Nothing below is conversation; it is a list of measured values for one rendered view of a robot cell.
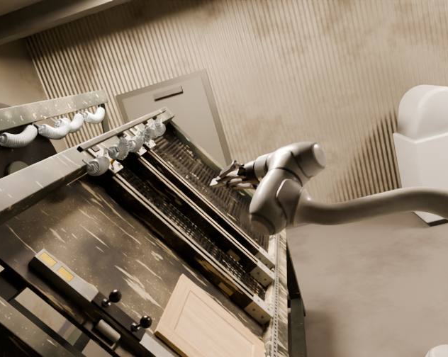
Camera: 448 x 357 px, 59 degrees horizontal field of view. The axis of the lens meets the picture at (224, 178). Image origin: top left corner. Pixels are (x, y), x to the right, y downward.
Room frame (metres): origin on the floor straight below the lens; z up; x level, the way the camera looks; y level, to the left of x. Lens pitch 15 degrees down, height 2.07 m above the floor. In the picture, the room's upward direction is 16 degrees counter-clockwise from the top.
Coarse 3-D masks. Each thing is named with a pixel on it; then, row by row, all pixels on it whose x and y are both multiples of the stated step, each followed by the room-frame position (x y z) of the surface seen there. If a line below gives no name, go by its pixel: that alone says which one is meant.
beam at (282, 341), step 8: (280, 232) 2.67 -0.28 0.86; (272, 240) 2.49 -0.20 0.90; (280, 240) 2.55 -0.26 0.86; (272, 248) 2.37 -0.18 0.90; (280, 248) 2.43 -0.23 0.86; (272, 256) 2.25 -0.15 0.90; (280, 256) 2.32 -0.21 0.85; (280, 264) 2.22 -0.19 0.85; (272, 272) 2.07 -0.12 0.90; (280, 272) 2.13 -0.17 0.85; (280, 280) 2.04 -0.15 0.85; (272, 288) 1.90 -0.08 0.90; (280, 288) 1.96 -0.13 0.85; (272, 296) 1.83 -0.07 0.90; (280, 296) 1.89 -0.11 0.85; (272, 304) 1.77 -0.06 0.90; (280, 304) 1.82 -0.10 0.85; (280, 312) 1.75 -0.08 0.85; (272, 320) 1.65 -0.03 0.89; (280, 320) 1.69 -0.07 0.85; (264, 328) 1.61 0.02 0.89; (280, 328) 1.63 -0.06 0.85; (264, 336) 1.55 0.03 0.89; (280, 336) 1.57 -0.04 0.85; (264, 344) 1.50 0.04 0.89; (280, 344) 1.52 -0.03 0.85; (264, 352) 1.45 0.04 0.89; (280, 352) 1.48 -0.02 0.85
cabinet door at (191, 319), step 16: (176, 288) 1.45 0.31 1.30; (192, 288) 1.52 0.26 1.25; (176, 304) 1.37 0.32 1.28; (192, 304) 1.44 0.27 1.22; (208, 304) 1.50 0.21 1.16; (160, 320) 1.26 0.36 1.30; (176, 320) 1.30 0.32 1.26; (192, 320) 1.35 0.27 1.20; (208, 320) 1.41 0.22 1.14; (224, 320) 1.47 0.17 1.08; (160, 336) 1.20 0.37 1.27; (176, 336) 1.23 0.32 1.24; (192, 336) 1.28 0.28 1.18; (208, 336) 1.33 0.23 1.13; (224, 336) 1.39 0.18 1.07; (240, 336) 1.45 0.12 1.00; (256, 336) 1.51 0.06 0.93; (192, 352) 1.21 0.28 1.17; (208, 352) 1.26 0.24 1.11; (224, 352) 1.31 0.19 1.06; (240, 352) 1.37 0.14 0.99; (256, 352) 1.42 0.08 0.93
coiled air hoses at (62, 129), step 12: (96, 108) 2.97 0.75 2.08; (60, 120) 2.47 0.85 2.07; (72, 120) 2.60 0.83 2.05; (84, 120) 2.76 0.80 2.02; (96, 120) 2.82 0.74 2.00; (24, 132) 2.09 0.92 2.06; (36, 132) 2.16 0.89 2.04; (48, 132) 2.27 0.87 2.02; (60, 132) 2.35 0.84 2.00; (72, 132) 2.52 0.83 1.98; (0, 144) 1.95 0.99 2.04; (12, 144) 1.97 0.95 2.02; (24, 144) 2.05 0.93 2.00
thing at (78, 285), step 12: (48, 252) 1.18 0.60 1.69; (36, 264) 1.14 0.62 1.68; (60, 264) 1.17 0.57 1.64; (48, 276) 1.13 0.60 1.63; (60, 276) 1.13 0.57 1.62; (60, 288) 1.13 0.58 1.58; (72, 288) 1.12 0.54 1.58; (84, 288) 1.14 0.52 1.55; (84, 300) 1.12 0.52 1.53; (96, 312) 1.11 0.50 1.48; (108, 324) 1.11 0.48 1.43; (132, 336) 1.09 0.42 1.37; (144, 336) 1.12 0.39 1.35; (132, 348) 1.10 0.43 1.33; (144, 348) 1.09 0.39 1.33; (156, 348) 1.11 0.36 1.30
